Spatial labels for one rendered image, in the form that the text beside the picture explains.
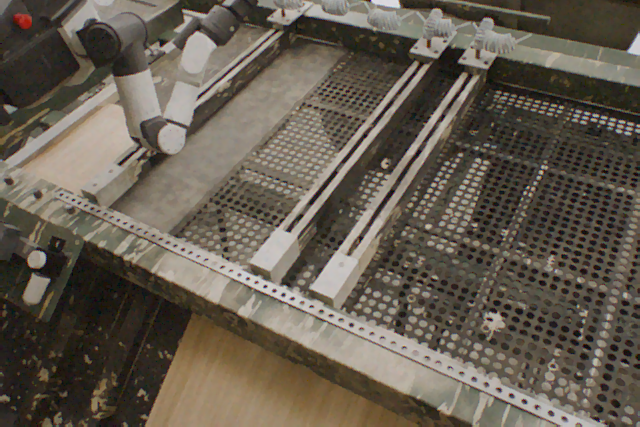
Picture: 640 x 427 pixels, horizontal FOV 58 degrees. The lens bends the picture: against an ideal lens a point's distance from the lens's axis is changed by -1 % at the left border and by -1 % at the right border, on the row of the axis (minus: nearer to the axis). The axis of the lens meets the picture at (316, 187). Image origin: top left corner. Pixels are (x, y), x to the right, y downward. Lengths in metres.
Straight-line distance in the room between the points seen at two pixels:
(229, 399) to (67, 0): 1.09
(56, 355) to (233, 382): 0.58
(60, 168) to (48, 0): 0.63
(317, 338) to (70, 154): 1.08
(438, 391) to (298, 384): 0.45
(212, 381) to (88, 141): 0.89
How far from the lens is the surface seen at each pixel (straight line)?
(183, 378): 1.74
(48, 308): 1.72
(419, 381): 1.27
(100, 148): 2.02
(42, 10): 1.55
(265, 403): 1.63
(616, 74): 2.09
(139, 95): 1.52
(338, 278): 1.39
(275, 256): 1.44
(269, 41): 2.27
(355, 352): 1.30
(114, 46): 1.45
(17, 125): 2.32
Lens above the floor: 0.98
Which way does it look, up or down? 7 degrees up
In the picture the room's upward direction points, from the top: 22 degrees clockwise
